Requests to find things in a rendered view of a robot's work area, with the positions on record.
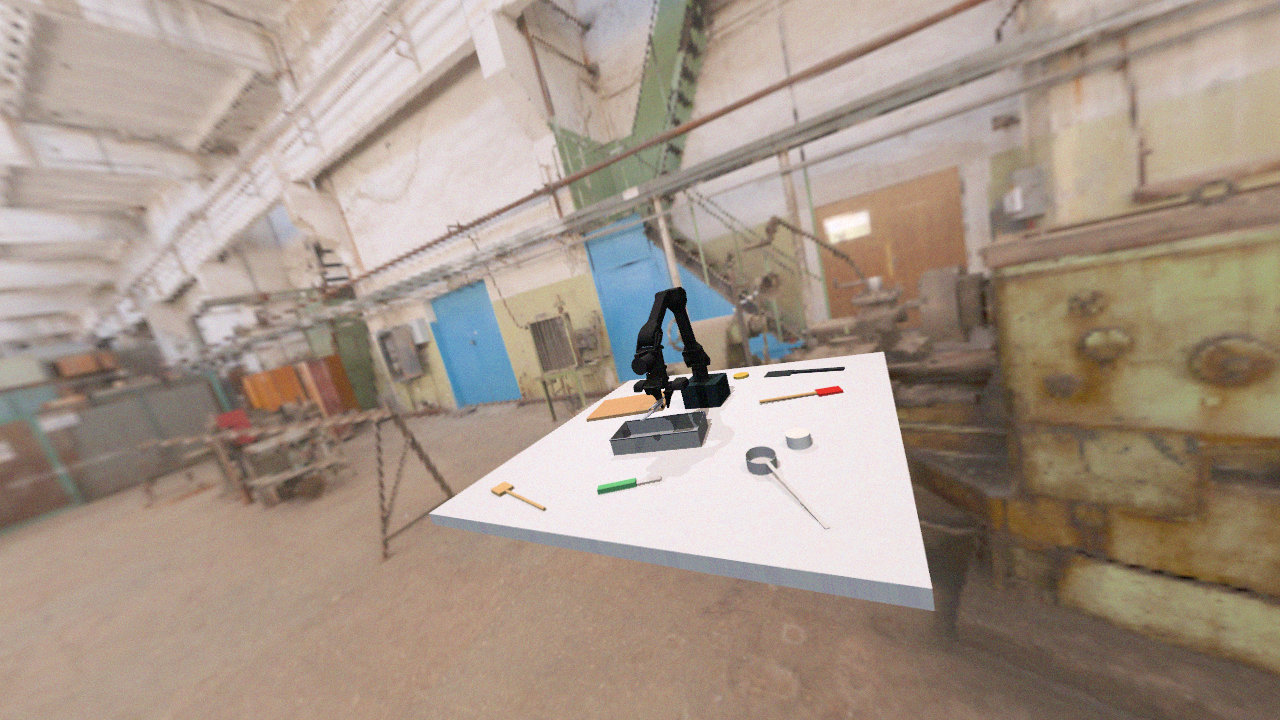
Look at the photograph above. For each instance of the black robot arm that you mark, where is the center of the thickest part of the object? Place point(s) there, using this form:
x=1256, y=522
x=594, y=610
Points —
x=651, y=334

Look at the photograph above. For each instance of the short grey cylinder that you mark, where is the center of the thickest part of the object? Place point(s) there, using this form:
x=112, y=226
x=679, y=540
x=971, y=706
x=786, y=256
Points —
x=798, y=439

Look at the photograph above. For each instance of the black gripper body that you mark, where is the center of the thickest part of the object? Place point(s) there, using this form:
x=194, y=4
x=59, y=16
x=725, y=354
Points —
x=680, y=383

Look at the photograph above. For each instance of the grey long-handled saucepan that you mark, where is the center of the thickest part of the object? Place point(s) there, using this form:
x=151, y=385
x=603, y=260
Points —
x=762, y=461

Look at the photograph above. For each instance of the light wooden board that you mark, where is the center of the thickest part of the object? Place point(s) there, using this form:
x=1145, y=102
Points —
x=625, y=406

